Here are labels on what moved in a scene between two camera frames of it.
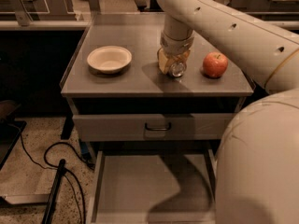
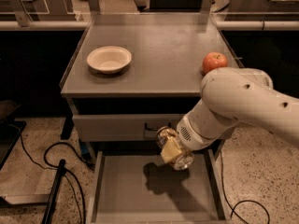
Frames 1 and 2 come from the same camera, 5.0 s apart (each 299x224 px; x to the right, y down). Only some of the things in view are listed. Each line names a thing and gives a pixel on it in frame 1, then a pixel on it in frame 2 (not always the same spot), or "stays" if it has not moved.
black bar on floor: [53, 197] stays
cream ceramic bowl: [109, 59] stays
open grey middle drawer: [154, 187] stays
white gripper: [175, 45] to [189, 136]
